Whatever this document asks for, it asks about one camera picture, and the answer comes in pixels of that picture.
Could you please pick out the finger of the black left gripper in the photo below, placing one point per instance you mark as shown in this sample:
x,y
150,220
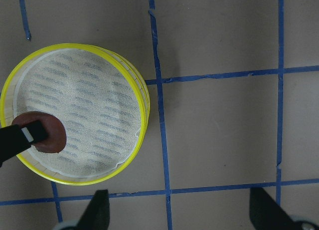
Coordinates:
x,y
15,139

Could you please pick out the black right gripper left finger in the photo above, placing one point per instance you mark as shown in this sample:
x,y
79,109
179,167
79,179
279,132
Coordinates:
x,y
95,217

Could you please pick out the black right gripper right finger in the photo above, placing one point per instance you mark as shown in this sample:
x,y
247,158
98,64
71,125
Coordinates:
x,y
266,214

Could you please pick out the brown bun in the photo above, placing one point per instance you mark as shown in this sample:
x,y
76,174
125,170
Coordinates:
x,y
53,127

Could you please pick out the yellow steamer layer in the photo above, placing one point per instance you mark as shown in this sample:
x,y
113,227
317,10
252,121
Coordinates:
x,y
101,99

